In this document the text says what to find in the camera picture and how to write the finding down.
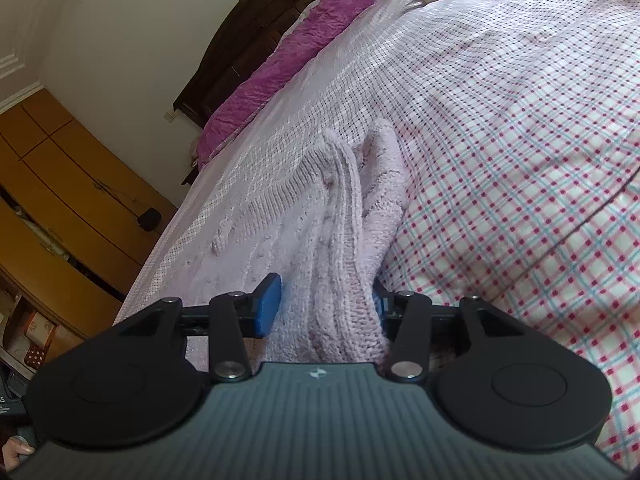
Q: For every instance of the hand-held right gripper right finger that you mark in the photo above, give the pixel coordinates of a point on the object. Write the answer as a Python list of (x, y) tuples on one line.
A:
[(411, 320)]

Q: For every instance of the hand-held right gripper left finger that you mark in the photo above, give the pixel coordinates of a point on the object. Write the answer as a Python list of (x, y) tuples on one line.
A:
[(267, 305)]

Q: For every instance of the pink knitted sweater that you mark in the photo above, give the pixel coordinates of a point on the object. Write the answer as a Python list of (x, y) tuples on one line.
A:
[(340, 240)]

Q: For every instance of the person's left hand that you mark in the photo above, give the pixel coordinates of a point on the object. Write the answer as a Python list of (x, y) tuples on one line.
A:
[(15, 455)]

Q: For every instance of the patterned storage box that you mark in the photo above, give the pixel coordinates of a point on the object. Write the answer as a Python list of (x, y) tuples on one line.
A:
[(35, 335)]

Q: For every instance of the black plug adapter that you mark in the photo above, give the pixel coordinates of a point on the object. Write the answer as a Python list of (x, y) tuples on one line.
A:
[(149, 220)]

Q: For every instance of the red and teal plaid bedsheet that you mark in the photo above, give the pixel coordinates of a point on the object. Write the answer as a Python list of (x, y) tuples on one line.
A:
[(525, 200)]

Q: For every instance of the orange wooden wardrobe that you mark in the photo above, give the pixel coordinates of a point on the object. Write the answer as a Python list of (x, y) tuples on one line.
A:
[(55, 200)]

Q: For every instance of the purple crinkled quilt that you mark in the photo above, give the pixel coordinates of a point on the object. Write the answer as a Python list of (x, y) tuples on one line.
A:
[(280, 60)]

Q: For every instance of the lilac fine-checked blanket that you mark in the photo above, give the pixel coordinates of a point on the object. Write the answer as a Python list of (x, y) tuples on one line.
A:
[(400, 55)]

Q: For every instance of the dark wooden headboard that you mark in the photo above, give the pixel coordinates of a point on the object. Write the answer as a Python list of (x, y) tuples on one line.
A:
[(245, 35)]

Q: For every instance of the white wall socket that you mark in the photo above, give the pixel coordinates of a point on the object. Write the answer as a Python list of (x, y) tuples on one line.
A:
[(170, 116)]

